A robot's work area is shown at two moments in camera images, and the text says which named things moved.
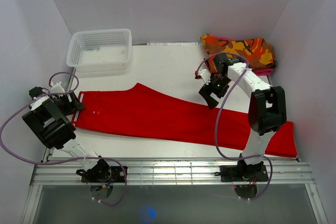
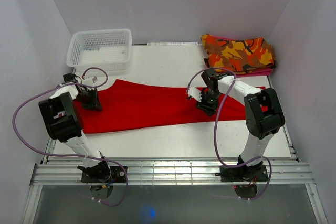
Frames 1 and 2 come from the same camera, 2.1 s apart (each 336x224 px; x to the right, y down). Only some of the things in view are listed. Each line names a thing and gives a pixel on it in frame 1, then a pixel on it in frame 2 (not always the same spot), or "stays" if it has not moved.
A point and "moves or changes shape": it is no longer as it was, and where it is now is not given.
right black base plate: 242,173 stays
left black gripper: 75,105 -> 95,103
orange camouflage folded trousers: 255,52 stays
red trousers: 179,118 moves or changes shape
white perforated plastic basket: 100,50 stays
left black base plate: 103,174 stays
